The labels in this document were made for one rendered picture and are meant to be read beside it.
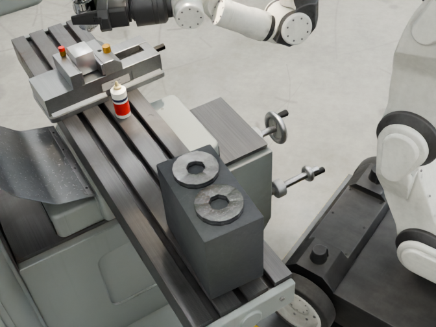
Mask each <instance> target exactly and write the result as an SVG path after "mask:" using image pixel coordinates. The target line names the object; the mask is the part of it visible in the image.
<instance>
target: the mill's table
mask: <svg viewBox="0 0 436 327"><path fill-rule="evenodd" d="M94 39H95V40H96V38H95V37H94V36H93V35H92V33H91V32H86V31H85V30H82V29H80V28H79V25H73V24H72V20H69V21H66V22H65V23H59V24H57V25H53V26H51V27H48V28H47V29H44V30H43V29H42V30H38V31H36V32H32V33H30V34H28V35H26V36H20V37H18V38H14V39H12V40H11V42H12V45H13V47H14V50H15V52H16V56H17V58H18V61H19V63H20V64H21V66H22V67H23V69H24V70H25V72H26V74H27V75H28V77H29V78H32V77H35V76H37V75H41V74H42V73H45V72H48V71H50V70H53V69H56V66H55V62H54V60H53V55H54V54H56V53H59V50H58V47H60V46H64V48H65V50H66V54H67V55H68V53H67V49H66V47H69V46H72V45H75V44H77V43H80V42H83V41H85V42H89V41H91V40H94ZM68 56H69V55H68ZM127 96H128V102H129V105H130V112H131V114H130V116H129V117H127V118H125V119H120V118H118V117H117V116H116V114H115V110H114V104H113V101H112V96H108V100H109V101H106V102H104V103H102V104H99V105H97V106H94V107H93V108H90V109H88V110H85V111H83V112H81V113H78V114H76V115H73V116H71V117H69V118H67V119H64V120H62V121H59V122H58V123H57V124H58V126H59V127H60V129H61V130H62V132H63V133H64V135H65V137H66V138H67V140H68V142H69V143H70V145H71V146H72V148H73V150H74V151H75V153H76V154H77V156H78V158H79V160H80V161H81V162H82V164H83V166H84V167H85V169H86V170H87V172H88V174H89V175H90V177H91V179H92V180H93V182H94V184H95V185H96V187H97V189H98V190H99V192H100V193H101V195H102V196H103V198H104V200H105V201H106V203H107V205H108V206H109V208H110V209H111V211H112V213H113V214H114V216H115V218H116V219H117V221H118V222H119V224H120V225H121V227H122V229H123V230H124V232H125V234H126V235H127V237H128V238H129V240H130V242H131V243H132V245H133V247H134V248H135V249H136V252H137V253H138V255H139V256H140V258H141V260H142V261H143V263H144V264H145V266H146V268H147V269H148V271H149V272H150V274H151V276H152V277H153V279H154V281H155V282H156V284H157V285H158V287H159V288H160V290H161V292H162V293H163V295H164V297H165V298H166V300H167V301H168V303H169V305H170V306H171V308H172V310H173V311H174V313H175V315H176V316H177V317H178V319H179V321H180V323H181V324H182V326H183V327H254V326H255V325H257V323H258V322H259V321H261V320H262V319H264V318H266V317H267V316H269V315H271V314H272V313H274V312H275V311H278V310H279V309H281V308H283V307H284V306H286V305H288V304H290V303H291V302H293V301H294V296H295V282H294V281H293V279H292V277H293V273H292V272H291V271H290V270H289V269H288V268H287V267H286V265H285V264H284V263H283V261H282V260H281V259H280V258H279V257H278V256H277V255H276V253H275V252H274V251H273V250H272V248H271V247H270V246H269V245H268V244H267V243H266V241H265V240H263V276H261V277H259V278H257V279H255V280H253V281H251V282H248V283H246V284H244V285H242V286H239V287H237V288H235V289H233V290H231V291H229V292H227V293H225V294H223V295H221V296H218V297H216V298H214V299H210V298H209V296H208V294H207V293H206V291H205V289H204V288H203V286H202V284H201V282H200V280H199V279H198V277H197V275H196V274H195V271H194V270H193V268H192V266H191V265H190V263H189V261H188V259H187V258H186V256H185V254H184V252H183V251H182V249H181V247H180V245H179V244H178V242H177V240H176V238H175V236H174V235H173V233H172V231H171V229H170V228H169V226H168V224H167V219H166V216H165V209H164V202H163V198H162V192H161V188H160V181H159V177H158V170H157V164H159V163H161V162H164V161H166V160H170V159H171V158H174V157H177V156H180V155H182V154H185V153H187V152H190V151H189V149H188V148H187V147H186V146H185V145H184V144H183V143H182V141H181V140H180V139H179V137H178V136H177V135H176V134H175V133H174V132H173V130H172V129H171V128H170V127H169V125H168V124H167V123H166V122H165V121H164V120H163V118H162V117H161V116H160V115H159V113H158V112H157V111H156V110H155V109H154V108H153V107H152V105H151V104H150V103H149V101H148V100H146V98H145V97H144V96H143V94H142V93H141V92H140V91H139V90H138V89H135V90H132V91H130V92H128V93H127Z"/></svg>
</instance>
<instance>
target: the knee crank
mask: <svg viewBox="0 0 436 327"><path fill-rule="evenodd" d="M324 172H325V168H324V167H320V168H318V166H314V167H312V168H311V167H309V166H307V165H305V166H303V167H302V170H301V173H300V174H298V175H296V176H294V177H292V178H290V179H288V180H286V181H284V182H283V181H282V180H281V179H279V178H277V179H276V180H273V181H272V195H274V196H275V197H276V198H278V199H279V198H281V197H283V196H284V195H286V194H287V188H288V187H290V186H292V185H294V184H296V183H298V182H300V181H302V180H304V179H305V180H306V181H308V182H312V181H313V180H314V177H315V176H318V175H320V174H322V173H324Z"/></svg>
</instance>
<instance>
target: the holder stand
mask: <svg viewBox="0 0 436 327"><path fill-rule="evenodd" d="M157 170H158V177H159V181H160V188H161V192H162V198H163V205H164V209H165V216H166V219H167V224H168V226H169V228H170V229H171V231H172V233H173V235H174V236H175V238H176V240H177V242H178V244H179V245H180V247H181V249H182V251H183V252H184V254H185V256H186V258H187V259H188V261H189V263H190V265H191V266H192V268H193V270H194V271H195V274H196V275H197V277H198V279H199V280H200V282H201V284H202V286H203V288H204V289H205V291H206V293H207V294H208V296H209V298H210V299H214V298H216V297H218V296H221V295H223V294H225V293H227V292H229V291H231V290H233V289H235V288H237V287H239V286H242V285H244V284H246V283H248V282H251V281H253V280H255V279H257V278H259V277H261V276H263V225H264V217H263V215H262V214H261V212H260V211H259V209H257V207H256V205H255V204H254V203H253V202H252V200H251V199H250V197H249V196H248V195H247V193H246V192H245V190H244V189H243V188H242V187H241V185H240V184H239V182H238V181H237V180H236V178H235V177H234V176H233V174H232V173H231V172H230V170H229V169H228V168H227V166H226V165H225V164H224V162H223V161H222V160H221V158H220V157H219V155H218V154H217V153H216V151H215V150H214V148H213V147H212V146H211V145H210V144H209V145H206V146H203V147H201V148H198V149H195V150H193V151H190V152H187V153H185V154H182V155H180V156H177V157H174V158H171V159H170V160H166V161H164V162H161V163H158V164H157Z"/></svg>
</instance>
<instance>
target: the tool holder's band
mask: <svg viewBox="0 0 436 327"><path fill-rule="evenodd" d="M72 2H73V5H74V6H76V7H85V6H89V5H91V4H92V3H93V2H94V0H72Z"/></svg>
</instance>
